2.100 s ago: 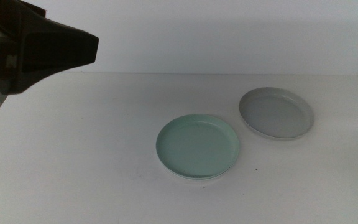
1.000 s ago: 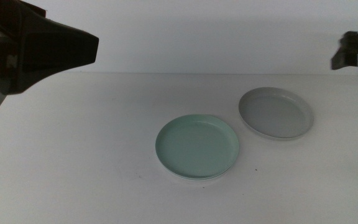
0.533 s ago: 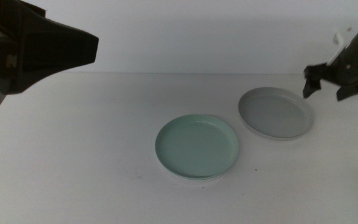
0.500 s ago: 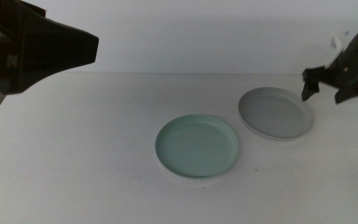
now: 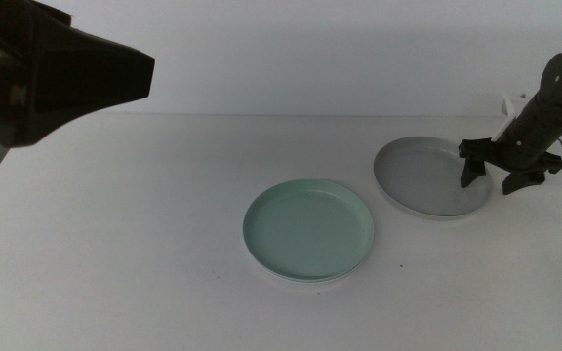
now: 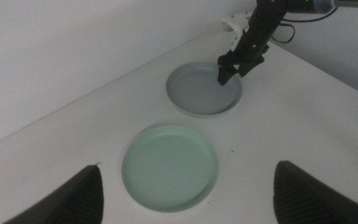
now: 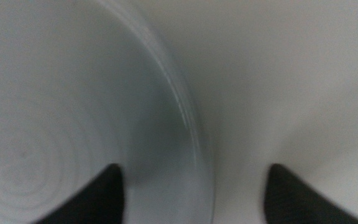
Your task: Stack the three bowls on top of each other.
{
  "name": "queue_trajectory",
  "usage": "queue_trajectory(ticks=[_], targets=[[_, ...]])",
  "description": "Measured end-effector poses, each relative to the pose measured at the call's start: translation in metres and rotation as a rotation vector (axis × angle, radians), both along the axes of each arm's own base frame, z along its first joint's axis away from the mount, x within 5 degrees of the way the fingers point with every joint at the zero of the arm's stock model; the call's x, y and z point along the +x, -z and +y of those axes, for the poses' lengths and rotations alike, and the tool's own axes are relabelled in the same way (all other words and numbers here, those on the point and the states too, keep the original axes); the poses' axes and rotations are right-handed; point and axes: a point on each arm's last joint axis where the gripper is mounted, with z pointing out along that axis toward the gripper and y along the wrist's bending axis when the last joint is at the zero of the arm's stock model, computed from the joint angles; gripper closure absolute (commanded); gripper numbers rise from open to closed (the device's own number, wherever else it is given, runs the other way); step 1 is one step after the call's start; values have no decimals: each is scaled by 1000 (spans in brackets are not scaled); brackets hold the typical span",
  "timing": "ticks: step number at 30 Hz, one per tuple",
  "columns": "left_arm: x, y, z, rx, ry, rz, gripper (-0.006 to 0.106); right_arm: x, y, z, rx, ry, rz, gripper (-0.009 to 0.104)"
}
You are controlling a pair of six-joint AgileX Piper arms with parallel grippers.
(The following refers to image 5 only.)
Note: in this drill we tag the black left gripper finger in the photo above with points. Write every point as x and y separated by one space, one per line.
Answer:
91 78

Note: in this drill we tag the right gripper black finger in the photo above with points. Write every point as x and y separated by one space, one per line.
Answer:
522 181
472 171

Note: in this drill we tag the grey shallow bowl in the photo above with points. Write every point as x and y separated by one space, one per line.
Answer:
422 175

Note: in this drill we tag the pale green shallow bowl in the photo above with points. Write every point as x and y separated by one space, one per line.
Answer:
308 229

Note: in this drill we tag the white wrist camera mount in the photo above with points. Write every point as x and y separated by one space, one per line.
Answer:
509 109

